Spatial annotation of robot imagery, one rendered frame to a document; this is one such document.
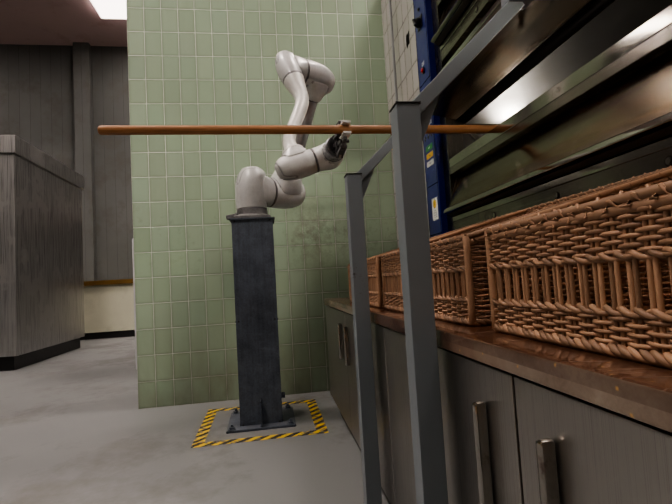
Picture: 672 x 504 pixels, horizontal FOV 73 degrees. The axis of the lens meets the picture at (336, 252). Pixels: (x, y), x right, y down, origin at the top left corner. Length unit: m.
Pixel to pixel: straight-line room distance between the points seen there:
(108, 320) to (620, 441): 7.53
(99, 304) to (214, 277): 5.08
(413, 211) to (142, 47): 2.68
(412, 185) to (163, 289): 2.27
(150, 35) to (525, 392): 3.02
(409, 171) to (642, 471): 0.50
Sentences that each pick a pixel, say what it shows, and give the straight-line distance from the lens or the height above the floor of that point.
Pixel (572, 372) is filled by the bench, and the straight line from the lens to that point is 0.47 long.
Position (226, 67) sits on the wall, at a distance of 3.11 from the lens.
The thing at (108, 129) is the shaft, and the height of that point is 1.19.
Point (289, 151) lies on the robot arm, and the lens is 1.90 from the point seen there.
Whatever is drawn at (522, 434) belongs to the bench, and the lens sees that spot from 0.59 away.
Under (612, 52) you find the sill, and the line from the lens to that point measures 1.32.
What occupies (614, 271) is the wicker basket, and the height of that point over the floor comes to 0.66.
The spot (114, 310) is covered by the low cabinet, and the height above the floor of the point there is 0.41.
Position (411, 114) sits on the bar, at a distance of 0.78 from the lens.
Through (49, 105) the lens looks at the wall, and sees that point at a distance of 11.40.
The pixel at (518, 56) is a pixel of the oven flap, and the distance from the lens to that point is 1.71.
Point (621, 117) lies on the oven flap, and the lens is 1.26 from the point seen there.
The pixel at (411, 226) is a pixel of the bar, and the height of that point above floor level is 0.75.
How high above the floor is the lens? 0.67
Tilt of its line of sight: 4 degrees up
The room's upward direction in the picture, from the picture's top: 3 degrees counter-clockwise
